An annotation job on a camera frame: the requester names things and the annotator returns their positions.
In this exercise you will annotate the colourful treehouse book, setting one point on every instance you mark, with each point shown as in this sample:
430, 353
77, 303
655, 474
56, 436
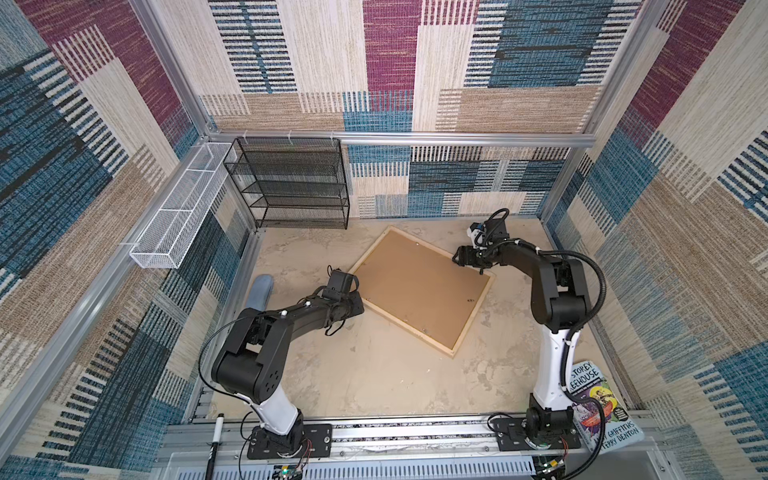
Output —
588, 381

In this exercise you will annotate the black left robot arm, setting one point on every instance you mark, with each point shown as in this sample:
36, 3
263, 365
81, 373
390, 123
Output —
251, 361

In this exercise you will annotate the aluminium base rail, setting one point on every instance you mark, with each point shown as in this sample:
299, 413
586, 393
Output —
411, 447

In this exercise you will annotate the black wire mesh shelf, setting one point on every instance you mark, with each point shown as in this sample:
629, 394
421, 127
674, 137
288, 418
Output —
291, 182

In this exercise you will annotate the blue grey glasses case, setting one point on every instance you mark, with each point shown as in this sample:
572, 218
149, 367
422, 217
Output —
260, 292

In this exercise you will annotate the white wire mesh basket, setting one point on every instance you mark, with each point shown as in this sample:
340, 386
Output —
172, 229

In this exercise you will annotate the black white marker pen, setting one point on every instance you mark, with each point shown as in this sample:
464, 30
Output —
214, 447

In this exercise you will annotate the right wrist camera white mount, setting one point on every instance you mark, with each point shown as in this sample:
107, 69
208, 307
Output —
477, 233

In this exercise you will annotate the brown frame backing board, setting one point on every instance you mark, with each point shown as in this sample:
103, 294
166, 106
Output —
420, 288

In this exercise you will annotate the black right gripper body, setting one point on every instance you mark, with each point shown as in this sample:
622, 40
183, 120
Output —
475, 257

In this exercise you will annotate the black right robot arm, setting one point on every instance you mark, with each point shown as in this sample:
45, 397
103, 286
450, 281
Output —
559, 304

